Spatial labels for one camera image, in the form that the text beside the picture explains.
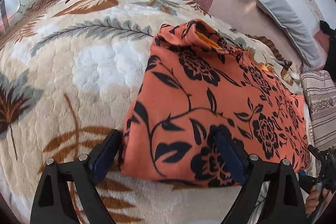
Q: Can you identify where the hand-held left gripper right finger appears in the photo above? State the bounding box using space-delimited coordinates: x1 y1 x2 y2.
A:
212 126 307 224

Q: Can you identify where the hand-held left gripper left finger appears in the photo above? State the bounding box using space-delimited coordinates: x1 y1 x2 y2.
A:
30 129 124 224

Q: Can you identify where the orange floral garment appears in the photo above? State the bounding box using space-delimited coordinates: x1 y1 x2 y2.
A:
121 19 313 188

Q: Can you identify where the person's right hand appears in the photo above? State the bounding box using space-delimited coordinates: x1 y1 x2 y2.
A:
305 184 332 217

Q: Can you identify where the striped floral pillow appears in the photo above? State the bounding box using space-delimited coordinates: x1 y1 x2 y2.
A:
301 70 336 151

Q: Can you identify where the leaf print fleece blanket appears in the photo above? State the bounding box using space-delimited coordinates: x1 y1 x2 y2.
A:
0 0 313 224

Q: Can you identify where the dark object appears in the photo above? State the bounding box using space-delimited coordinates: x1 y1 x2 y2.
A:
320 20 336 73

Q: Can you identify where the pink bed sheet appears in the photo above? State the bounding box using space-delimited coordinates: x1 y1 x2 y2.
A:
188 0 336 75

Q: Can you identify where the grey pillow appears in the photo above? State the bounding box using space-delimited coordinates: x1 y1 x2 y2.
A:
247 0 322 68

